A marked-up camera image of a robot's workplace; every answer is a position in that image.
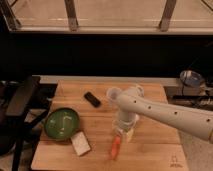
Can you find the translucent plastic cup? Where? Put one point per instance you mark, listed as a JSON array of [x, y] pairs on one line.
[[112, 94]]

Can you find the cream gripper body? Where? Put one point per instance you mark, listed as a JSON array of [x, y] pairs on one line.
[[123, 128]]

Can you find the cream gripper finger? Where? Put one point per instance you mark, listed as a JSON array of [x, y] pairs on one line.
[[118, 133], [129, 135]]

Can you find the white sponge block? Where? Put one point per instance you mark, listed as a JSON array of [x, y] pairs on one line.
[[80, 143]]

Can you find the wooden cutting board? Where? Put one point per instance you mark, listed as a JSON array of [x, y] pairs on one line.
[[151, 146]]

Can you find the small black box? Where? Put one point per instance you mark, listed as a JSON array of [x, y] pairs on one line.
[[92, 99]]

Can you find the metal window frame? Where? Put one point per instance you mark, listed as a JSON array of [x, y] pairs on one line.
[[185, 17]]

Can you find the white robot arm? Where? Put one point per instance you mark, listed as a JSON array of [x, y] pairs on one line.
[[130, 102]]

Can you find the green ceramic bowl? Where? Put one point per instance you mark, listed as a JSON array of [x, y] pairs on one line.
[[61, 124]]

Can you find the round silver blue object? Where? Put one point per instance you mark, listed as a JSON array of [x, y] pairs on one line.
[[191, 78]]

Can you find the black office chair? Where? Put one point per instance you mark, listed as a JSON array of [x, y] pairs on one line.
[[14, 130]]

